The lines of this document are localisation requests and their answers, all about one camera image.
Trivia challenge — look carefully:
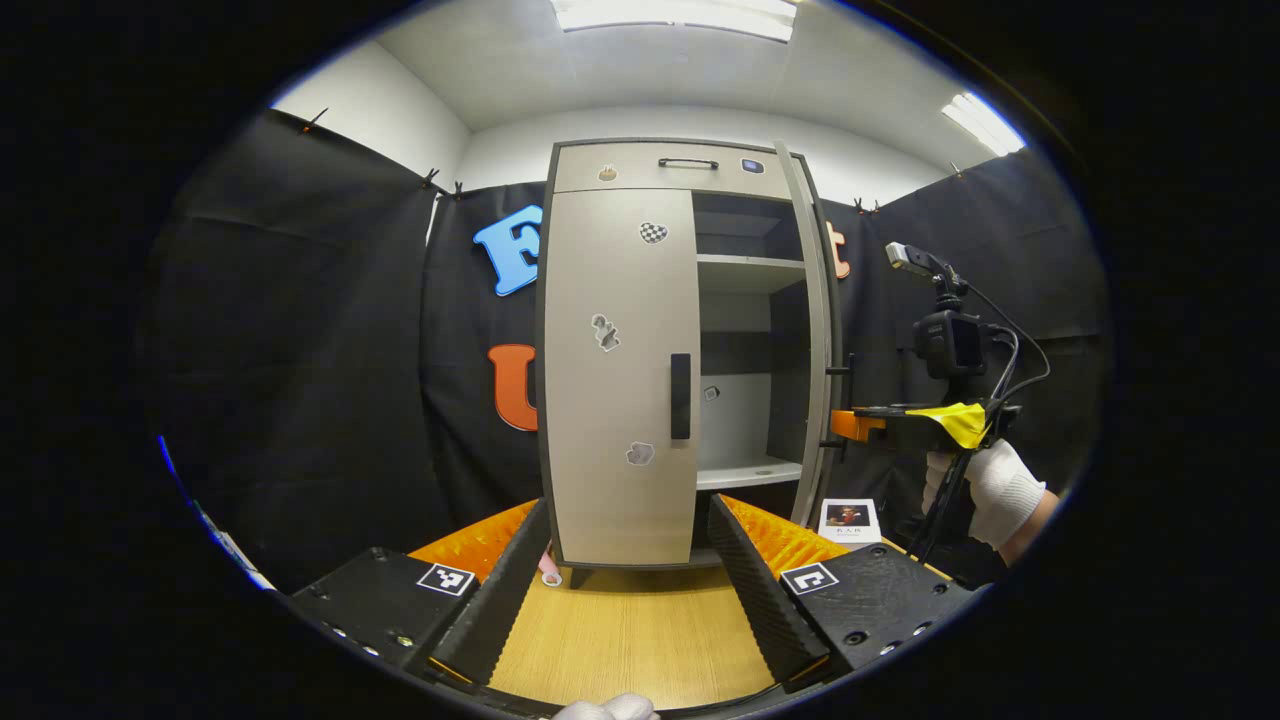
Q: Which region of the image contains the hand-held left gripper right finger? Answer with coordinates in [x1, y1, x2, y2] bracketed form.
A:
[707, 494, 991, 694]

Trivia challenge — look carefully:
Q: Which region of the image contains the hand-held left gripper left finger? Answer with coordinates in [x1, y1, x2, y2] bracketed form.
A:
[290, 497, 553, 689]

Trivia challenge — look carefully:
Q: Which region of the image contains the black door handle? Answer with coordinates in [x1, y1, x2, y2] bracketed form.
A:
[820, 355, 858, 463]
[670, 353, 692, 441]

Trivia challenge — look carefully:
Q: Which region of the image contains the beige shoe cabinet door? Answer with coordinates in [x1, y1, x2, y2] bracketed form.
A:
[775, 140, 846, 528]
[545, 188, 701, 569]

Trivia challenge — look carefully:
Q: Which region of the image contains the beige double-door shoe cabinet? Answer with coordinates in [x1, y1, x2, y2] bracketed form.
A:
[535, 138, 846, 591]

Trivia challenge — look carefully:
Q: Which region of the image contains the white portrait book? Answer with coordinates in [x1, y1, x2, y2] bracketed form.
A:
[818, 498, 883, 546]

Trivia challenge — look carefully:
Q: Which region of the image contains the long ceiling light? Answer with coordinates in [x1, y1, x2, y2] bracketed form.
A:
[550, 0, 798, 43]
[940, 92, 1026, 156]

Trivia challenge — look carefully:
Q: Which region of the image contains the black backdrop cloth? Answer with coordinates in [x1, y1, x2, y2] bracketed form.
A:
[140, 108, 1111, 596]

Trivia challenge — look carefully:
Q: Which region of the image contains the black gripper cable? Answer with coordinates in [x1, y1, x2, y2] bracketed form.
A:
[960, 283, 1053, 411]

